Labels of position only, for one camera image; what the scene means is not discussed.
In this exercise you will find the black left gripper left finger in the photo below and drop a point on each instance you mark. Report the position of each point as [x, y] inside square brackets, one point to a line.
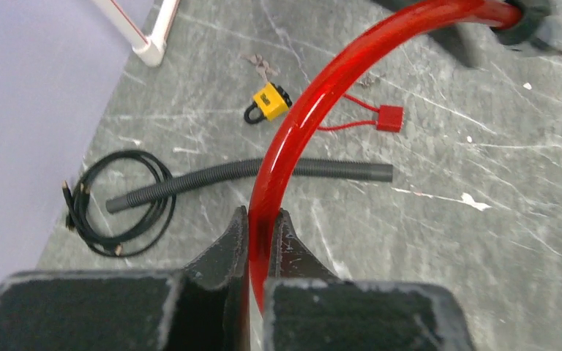
[201, 306]

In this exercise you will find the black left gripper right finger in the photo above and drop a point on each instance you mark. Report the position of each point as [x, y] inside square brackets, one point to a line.
[307, 307]

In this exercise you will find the red cable bike lock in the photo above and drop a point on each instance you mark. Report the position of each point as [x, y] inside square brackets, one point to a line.
[512, 22]

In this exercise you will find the yellow padlock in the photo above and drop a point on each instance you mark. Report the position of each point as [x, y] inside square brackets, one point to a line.
[267, 104]

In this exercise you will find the silver padlock keys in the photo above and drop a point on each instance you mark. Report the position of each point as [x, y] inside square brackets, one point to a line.
[261, 66]

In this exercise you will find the white pvc pipe frame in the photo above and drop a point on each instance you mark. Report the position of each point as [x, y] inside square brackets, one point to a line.
[149, 48]

